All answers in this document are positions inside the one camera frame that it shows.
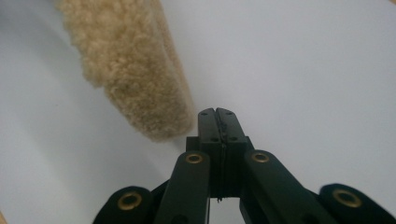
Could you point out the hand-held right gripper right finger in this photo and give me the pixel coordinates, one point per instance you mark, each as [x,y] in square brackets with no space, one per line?
[235,140]

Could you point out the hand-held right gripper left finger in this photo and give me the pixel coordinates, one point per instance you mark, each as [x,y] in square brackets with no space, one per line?
[209,146]

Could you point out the beige fleece pad dark backing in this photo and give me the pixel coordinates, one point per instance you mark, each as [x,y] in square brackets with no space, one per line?
[134,68]

